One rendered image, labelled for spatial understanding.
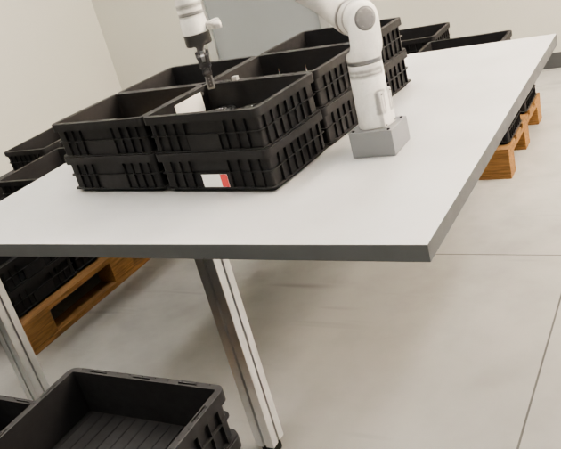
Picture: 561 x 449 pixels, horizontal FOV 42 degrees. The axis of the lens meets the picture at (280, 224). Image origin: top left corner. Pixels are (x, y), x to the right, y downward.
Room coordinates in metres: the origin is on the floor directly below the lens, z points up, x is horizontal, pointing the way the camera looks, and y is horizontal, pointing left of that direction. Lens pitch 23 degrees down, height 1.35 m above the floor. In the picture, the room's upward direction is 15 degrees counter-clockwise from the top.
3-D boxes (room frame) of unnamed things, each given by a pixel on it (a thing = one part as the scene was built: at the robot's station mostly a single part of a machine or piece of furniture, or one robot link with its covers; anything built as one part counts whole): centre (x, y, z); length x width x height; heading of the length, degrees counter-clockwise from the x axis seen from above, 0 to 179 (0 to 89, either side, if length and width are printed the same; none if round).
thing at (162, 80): (2.48, 0.17, 0.87); 0.40 x 0.30 x 0.11; 51
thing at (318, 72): (2.23, -0.14, 0.92); 0.40 x 0.30 x 0.02; 51
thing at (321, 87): (2.23, -0.14, 0.87); 0.40 x 0.30 x 0.11; 51
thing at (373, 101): (1.88, -0.32, 0.85); 0.09 x 0.09 x 0.17; 48
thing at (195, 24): (2.09, 0.07, 1.13); 0.11 x 0.09 x 0.06; 92
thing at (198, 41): (2.09, 0.09, 1.06); 0.08 x 0.08 x 0.09
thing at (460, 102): (2.37, -0.04, 0.35); 1.60 x 1.60 x 0.70; 56
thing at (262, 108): (1.99, 0.05, 0.92); 0.40 x 0.30 x 0.02; 51
